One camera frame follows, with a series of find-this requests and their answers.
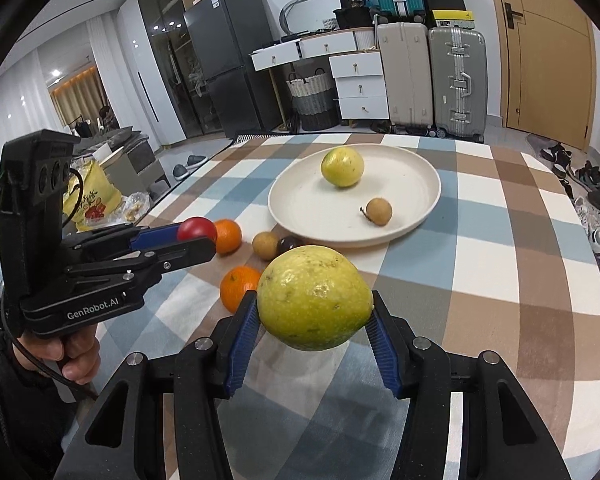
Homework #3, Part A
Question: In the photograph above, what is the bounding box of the person's left forearm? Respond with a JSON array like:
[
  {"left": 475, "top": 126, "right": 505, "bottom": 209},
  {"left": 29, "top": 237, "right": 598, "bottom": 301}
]
[{"left": 0, "top": 340, "right": 101, "bottom": 480}]

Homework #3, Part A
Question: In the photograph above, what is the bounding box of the wooden door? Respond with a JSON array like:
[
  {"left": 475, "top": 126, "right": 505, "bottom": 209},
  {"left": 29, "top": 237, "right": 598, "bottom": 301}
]
[{"left": 482, "top": 0, "right": 598, "bottom": 136}]

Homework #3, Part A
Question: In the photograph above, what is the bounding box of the beige suitcase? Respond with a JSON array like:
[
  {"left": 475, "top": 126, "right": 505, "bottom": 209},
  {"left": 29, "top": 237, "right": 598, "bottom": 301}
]
[{"left": 376, "top": 22, "right": 436, "bottom": 136}]

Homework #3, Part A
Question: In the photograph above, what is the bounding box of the dark grey refrigerator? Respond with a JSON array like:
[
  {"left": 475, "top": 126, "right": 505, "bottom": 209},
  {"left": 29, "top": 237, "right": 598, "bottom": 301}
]
[{"left": 182, "top": 0, "right": 283, "bottom": 139}]

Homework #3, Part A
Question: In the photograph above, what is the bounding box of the glass door wardrobe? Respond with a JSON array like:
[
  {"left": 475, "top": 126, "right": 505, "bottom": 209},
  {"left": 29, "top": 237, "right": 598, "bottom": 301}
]
[{"left": 117, "top": 0, "right": 191, "bottom": 146}]

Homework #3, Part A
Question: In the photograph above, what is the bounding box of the woven laundry basket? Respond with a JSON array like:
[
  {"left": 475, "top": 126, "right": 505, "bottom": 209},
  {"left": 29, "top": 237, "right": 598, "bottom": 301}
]
[{"left": 286, "top": 67, "right": 340, "bottom": 132}]

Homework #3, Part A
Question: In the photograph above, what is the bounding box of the cluster of dark shoes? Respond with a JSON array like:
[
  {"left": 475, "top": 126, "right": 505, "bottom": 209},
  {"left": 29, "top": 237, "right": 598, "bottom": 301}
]
[{"left": 540, "top": 142, "right": 600, "bottom": 206}]

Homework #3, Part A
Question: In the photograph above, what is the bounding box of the red cherry tomato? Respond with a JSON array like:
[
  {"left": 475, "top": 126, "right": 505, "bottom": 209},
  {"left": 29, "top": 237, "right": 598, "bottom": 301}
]
[{"left": 177, "top": 216, "right": 218, "bottom": 243}]

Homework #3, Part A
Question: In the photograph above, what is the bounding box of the grey upholstered bench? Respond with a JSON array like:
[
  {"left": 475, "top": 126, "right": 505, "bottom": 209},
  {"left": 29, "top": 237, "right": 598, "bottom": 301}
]
[{"left": 72, "top": 127, "right": 168, "bottom": 196}]

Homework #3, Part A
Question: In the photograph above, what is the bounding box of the grey metal hoop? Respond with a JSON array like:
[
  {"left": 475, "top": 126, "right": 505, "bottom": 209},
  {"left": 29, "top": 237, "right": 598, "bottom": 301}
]
[{"left": 279, "top": 0, "right": 341, "bottom": 41}]

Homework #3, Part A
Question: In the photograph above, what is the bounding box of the silver suitcase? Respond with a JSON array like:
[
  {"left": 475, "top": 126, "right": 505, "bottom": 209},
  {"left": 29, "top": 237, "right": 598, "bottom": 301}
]
[{"left": 428, "top": 26, "right": 488, "bottom": 143}]

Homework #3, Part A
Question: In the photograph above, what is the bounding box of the cream round plate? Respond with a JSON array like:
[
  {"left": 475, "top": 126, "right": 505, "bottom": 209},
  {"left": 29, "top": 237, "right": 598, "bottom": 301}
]
[{"left": 268, "top": 144, "right": 441, "bottom": 248}]

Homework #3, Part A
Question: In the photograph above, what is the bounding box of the yellow plastic bag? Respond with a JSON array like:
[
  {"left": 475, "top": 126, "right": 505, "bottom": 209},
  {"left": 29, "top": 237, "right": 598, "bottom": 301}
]
[{"left": 62, "top": 160, "right": 123, "bottom": 231}]

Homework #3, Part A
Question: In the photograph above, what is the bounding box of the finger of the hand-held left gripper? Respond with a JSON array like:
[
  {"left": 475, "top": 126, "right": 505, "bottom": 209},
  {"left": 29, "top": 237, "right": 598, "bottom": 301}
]
[
  {"left": 57, "top": 224, "right": 191, "bottom": 262},
  {"left": 62, "top": 237, "right": 217, "bottom": 291}
]

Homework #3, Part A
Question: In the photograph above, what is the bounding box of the orange tangerine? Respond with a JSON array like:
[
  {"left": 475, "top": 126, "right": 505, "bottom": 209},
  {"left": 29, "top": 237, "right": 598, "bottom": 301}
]
[
  {"left": 212, "top": 218, "right": 243, "bottom": 255},
  {"left": 220, "top": 266, "right": 262, "bottom": 313}
]

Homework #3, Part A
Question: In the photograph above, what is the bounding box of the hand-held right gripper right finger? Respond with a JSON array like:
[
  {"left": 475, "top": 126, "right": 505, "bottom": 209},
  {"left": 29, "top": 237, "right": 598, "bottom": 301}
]
[{"left": 362, "top": 290, "right": 576, "bottom": 480}]

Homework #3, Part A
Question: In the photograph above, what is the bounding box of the white drawer dresser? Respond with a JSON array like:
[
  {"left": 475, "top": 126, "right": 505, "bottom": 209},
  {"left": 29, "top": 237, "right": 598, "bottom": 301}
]
[{"left": 251, "top": 30, "right": 391, "bottom": 128}]

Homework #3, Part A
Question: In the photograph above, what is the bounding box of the beige curtain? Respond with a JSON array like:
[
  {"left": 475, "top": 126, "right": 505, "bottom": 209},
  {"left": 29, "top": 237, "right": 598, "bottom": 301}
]
[{"left": 50, "top": 62, "right": 106, "bottom": 128}]

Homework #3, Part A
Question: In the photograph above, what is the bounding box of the person's left hand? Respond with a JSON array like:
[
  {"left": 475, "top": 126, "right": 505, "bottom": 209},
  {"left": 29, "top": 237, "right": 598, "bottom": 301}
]
[{"left": 12, "top": 322, "right": 102, "bottom": 386}]

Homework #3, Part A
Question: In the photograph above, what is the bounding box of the brown longan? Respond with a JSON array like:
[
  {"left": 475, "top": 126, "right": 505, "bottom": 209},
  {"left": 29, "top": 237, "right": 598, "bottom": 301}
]
[
  {"left": 252, "top": 231, "right": 281, "bottom": 261},
  {"left": 358, "top": 197, "right": 393, "bottom": 222}
]

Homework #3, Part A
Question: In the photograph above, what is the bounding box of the clear plastic snack bag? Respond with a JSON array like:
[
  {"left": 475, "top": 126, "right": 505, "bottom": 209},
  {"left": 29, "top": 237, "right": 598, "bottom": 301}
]
[{"left": 122, "top": 192, "right": 153, "bottom": 223}]

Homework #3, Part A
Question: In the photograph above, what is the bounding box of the black storage box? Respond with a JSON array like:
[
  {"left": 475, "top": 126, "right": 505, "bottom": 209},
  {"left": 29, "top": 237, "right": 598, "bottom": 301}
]
[{"left": 332, "top": 7, "right": 376, "bottom": 30}]

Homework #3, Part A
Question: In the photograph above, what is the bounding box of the white ribbed bin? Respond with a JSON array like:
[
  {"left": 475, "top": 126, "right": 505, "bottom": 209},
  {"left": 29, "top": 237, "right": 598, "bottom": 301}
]
[{"left": 354, "top": 27, "right": 378, "bottom": 51}]

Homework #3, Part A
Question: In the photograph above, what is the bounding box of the yellow black shoe box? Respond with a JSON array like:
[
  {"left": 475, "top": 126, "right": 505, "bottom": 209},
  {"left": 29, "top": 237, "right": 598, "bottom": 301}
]
[{"left": 430, "top": 10, "right": 476, "bottom": 30}]

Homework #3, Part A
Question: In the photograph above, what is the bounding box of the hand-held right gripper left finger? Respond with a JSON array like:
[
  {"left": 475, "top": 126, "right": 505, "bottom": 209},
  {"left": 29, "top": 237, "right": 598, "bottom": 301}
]
[{"left": 55, "top": 290, "right": 261, "bottom": 480}]

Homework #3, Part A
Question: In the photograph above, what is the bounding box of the green yellow passion fruit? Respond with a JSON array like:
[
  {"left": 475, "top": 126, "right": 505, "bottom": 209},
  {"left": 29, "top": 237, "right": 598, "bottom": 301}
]
[
  {"left": 256, "top": 245, "right": 374, "bottom": 351},
  {"left": 321, "top": 146, "right": 365, "bottom": 190}
]

